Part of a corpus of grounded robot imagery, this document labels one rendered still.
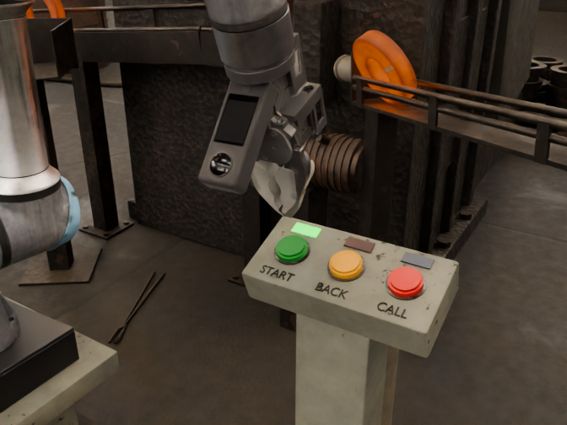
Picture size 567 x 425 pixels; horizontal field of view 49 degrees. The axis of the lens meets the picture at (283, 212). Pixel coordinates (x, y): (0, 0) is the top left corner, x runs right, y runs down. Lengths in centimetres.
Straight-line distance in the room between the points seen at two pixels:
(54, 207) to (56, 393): 29
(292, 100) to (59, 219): 53
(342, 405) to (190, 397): 69
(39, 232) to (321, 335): 50
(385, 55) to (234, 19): 64
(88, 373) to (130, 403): 39
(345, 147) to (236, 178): 77
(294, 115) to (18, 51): 48
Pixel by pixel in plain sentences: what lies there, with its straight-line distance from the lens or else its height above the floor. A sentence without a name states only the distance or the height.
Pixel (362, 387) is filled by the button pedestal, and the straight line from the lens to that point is 79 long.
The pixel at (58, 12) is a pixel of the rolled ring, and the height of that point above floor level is 71.
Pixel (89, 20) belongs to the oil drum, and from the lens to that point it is 445.
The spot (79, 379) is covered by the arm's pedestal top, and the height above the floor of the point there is 30.
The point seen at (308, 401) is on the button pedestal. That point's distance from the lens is 86.
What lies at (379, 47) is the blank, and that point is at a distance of 119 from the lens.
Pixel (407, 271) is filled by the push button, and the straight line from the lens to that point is 73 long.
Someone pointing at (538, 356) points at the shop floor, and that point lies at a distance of 168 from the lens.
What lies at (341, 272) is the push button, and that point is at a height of 60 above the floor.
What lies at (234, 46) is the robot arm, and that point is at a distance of 59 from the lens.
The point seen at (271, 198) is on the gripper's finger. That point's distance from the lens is 72.
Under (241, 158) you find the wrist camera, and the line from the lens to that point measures 60.
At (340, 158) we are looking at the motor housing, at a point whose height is 51.
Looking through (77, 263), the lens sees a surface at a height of 1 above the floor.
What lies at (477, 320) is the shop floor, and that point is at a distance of 176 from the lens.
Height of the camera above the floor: 99
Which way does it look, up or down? 26 degrees down
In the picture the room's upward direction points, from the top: straight up
